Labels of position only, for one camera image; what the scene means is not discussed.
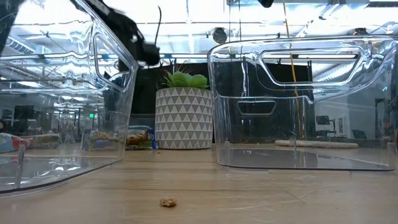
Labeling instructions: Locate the colourful granola bar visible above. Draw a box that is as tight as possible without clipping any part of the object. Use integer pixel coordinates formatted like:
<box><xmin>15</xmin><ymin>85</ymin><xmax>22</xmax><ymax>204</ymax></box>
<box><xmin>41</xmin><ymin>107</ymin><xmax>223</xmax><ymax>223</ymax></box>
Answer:
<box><xmin>0</xmin><ymin>133</ymin><xmax>35</xmax><ymax>154</ymax></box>

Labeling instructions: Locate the brown and blue granola bar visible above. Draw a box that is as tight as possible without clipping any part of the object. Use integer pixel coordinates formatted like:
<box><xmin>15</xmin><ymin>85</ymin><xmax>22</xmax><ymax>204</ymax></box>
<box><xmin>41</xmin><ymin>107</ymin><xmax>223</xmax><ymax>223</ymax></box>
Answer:
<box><xmin>80</xmin><ymin>129</ymin><xmax>160</xmax><ymax>152</ymax></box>

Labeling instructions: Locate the granola crumb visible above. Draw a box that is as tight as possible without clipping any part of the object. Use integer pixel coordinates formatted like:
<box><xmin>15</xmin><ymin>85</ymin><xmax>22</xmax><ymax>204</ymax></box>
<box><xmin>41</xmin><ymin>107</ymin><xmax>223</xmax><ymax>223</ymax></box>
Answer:
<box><xmin>159</xmin><ymin>197</ymin><xmax>178</xmax><ymax>208</ymax></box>

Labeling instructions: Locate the black panel on stand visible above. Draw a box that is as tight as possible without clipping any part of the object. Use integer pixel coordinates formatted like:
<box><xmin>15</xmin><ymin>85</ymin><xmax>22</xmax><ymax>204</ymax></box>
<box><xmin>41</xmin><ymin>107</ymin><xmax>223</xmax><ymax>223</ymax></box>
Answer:
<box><xmin>130</xmin><ymin>62</ymin><xmax>313</xmax><ymax>144</ymax></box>

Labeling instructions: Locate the round black fixture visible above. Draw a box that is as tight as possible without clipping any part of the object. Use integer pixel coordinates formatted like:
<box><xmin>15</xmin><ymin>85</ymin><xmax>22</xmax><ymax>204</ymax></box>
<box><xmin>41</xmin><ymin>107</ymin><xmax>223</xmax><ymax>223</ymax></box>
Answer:
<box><xmin>212</xmin><ymin>27</ymin><xmax>228</xmax><ymax>44</ymax></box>

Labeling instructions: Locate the succulent in patterned pot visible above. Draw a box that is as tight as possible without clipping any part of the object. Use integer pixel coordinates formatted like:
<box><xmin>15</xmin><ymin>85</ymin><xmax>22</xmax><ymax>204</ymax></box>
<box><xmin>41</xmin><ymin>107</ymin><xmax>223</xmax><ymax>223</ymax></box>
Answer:
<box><xmin>154</xmin><ymin>63</ymin><xmax>215</xmax><ymax>151</ymax></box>

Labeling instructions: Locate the clear plastic bin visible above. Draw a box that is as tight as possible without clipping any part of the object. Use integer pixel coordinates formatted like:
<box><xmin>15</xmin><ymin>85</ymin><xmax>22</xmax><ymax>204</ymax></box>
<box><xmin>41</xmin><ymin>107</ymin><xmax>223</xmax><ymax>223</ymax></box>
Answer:
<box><xmin>206</xmin><ymin>35</ymin><xmax>398</xmax><ymax>172</ymax></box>
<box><xmin>0</xmin><ymin>0</ymin><xmax>140</xmax><ymax>195</ymax></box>

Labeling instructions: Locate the yellow cable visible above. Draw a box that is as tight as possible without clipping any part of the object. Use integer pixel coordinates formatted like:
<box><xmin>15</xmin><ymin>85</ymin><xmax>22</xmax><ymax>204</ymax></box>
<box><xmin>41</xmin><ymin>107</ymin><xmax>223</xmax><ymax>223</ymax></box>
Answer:
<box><xmin>281</xmin><ymin>0</ymin><xmax>304</xmax><ymax>139</ymax></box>

